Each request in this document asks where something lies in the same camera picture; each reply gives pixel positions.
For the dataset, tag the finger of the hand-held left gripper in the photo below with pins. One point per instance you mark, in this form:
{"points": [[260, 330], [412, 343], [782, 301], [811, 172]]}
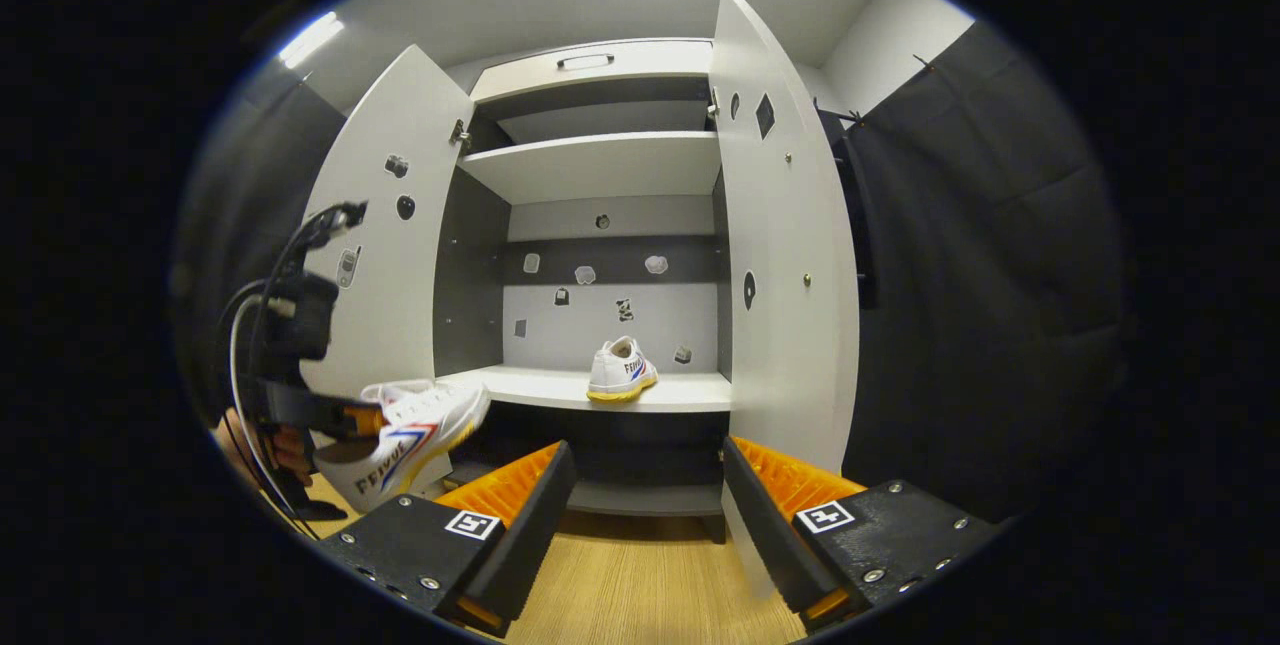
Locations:
{"points": [[365, 421]]}

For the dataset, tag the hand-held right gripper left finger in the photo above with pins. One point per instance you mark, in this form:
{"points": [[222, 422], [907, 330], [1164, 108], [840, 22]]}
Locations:
{"points": [[520, 545]]}

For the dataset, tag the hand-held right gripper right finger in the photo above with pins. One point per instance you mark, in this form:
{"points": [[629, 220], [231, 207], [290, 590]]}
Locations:
{"points": [[770, 545]]}

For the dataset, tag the white canvas shoe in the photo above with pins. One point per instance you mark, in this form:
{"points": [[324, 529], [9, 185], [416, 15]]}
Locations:
{"points": [[400, 445], [620, 370]]}

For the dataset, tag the narrow ceiling light strip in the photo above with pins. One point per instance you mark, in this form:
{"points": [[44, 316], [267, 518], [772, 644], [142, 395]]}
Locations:
{"points": [[310, 40]]}

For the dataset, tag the black backdrop cloth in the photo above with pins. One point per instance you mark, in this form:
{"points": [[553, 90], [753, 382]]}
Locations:
{"points": [[980, 275]]}

